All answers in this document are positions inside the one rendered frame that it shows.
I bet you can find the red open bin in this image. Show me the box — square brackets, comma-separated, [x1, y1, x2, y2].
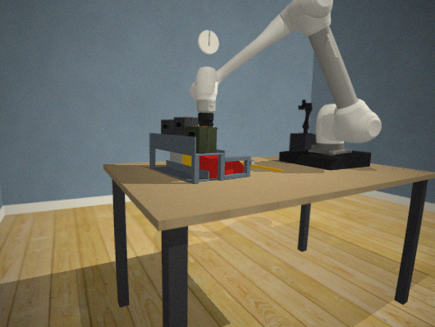
[199, 155, 244, 178]

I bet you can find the yellow open bin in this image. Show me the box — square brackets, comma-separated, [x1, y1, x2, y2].
[182, 154, 191, 166]

